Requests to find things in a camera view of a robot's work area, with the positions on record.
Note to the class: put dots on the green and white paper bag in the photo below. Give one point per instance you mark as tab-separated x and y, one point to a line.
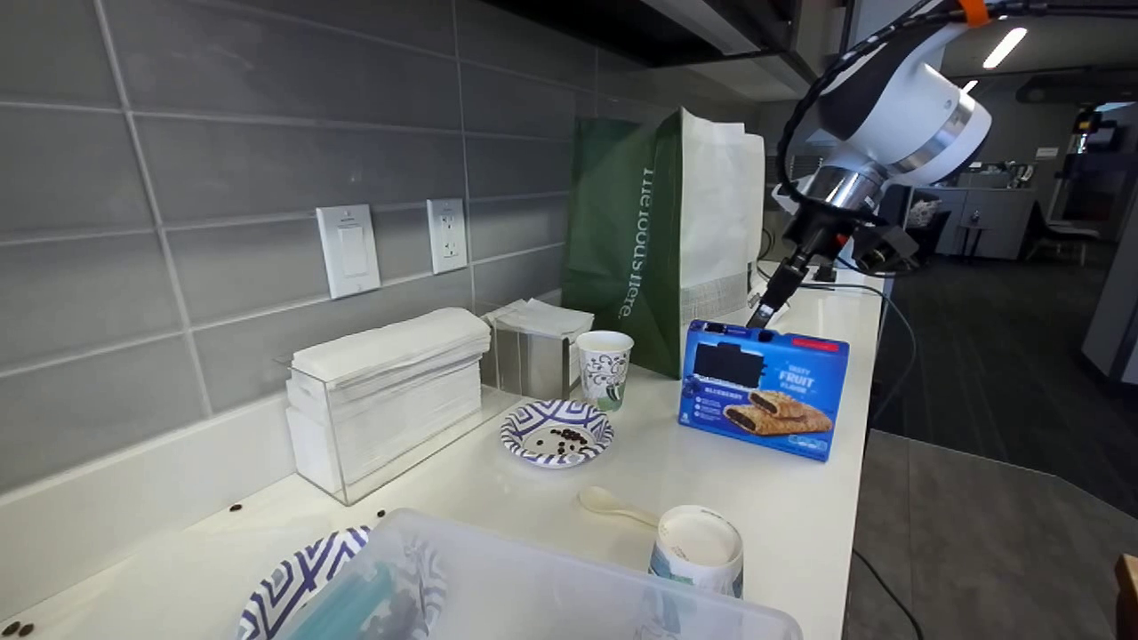
664	224

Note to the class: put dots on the blue snack bar box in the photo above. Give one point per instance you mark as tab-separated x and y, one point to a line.
763	385

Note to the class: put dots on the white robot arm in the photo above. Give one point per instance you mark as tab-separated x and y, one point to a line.
885	114

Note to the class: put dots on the clear plastic bin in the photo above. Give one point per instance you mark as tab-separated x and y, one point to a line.
425	577

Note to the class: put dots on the blue patterned plate front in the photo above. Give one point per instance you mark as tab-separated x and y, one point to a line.
295	582

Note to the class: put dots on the metal napkin holder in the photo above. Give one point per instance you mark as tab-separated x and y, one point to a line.
532	347

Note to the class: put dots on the white wall outlet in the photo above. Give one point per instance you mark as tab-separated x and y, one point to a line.
444	228

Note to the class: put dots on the white light switch plate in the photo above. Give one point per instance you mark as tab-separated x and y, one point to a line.
350	250

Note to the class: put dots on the white paper cup front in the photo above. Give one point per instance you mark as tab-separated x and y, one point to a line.
700	548

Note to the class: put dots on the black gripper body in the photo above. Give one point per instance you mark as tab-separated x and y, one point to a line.
815	235

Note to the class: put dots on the floral paper cup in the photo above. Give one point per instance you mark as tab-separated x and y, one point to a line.
601	369

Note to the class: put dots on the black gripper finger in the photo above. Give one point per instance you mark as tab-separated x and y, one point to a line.
781	287

